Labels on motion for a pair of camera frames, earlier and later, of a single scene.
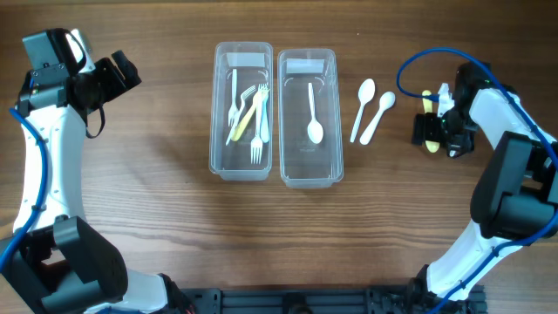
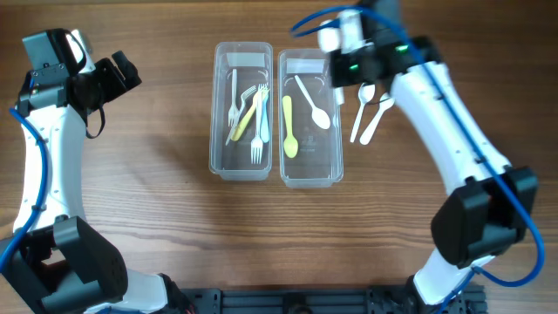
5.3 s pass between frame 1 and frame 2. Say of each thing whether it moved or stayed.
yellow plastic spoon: moved
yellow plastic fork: stayed
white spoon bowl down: moved
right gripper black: moved
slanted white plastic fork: stayed
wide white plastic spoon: stayed
